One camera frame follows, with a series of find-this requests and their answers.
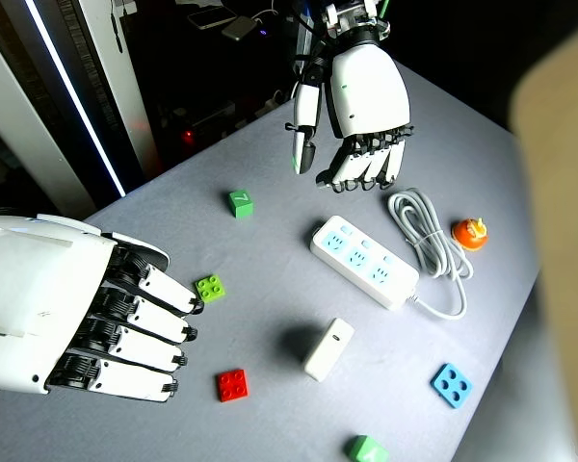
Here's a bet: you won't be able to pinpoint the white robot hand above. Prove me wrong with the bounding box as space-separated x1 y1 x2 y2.
284 42 414 193
0 211 206 404

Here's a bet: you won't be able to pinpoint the white power strip blue sockets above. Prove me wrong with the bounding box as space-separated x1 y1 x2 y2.
309 215 421 312

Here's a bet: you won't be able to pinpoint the white charger adapter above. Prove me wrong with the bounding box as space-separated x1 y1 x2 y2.
302 317 356 383

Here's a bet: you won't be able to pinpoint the grey power bank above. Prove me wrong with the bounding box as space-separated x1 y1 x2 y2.
221 15 259 42

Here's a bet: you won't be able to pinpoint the green cube with white seven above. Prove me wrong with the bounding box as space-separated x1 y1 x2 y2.
227 189 255 220

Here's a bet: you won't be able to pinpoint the black smartphone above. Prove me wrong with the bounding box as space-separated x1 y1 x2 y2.
187 5 237 31

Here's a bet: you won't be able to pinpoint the orange toy fruit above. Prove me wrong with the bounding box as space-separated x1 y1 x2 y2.
450 217 489 252

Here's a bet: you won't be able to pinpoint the lime green toy brick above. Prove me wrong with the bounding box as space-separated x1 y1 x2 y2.
194 273 226 304

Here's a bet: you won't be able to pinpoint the white light strip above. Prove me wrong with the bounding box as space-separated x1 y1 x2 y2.
23 0 127 198

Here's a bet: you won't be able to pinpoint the red toy brick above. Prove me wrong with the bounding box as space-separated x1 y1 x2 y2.
216 369 250 403

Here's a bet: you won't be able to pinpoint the white cabinet panel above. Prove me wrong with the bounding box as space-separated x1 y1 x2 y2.
76 0 164 180

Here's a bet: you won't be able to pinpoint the tan blurred panel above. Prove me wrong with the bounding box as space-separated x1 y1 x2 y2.
508 9 578 462

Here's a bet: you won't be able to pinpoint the grey table cloth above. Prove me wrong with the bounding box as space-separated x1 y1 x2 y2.
0 60 545 462

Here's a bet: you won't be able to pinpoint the blue square four-hole block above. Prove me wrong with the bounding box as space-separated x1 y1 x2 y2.
430 363 474 410

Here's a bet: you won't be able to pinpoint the green cube with white letter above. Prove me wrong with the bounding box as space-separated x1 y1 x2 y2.
343 434 390 462

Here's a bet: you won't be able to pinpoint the white power strip cable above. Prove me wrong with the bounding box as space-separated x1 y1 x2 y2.
387 188 474 321

